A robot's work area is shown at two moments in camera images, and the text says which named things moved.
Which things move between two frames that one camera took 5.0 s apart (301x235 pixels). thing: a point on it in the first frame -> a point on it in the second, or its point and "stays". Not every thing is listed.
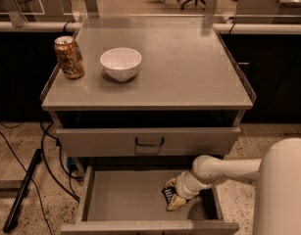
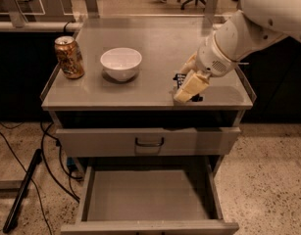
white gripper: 183,186 -> 211,60
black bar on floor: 23,190 stays
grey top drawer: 147,141 stays
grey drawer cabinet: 156,93 stays
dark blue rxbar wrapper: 168,192 -> 178,77
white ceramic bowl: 121,64 stays
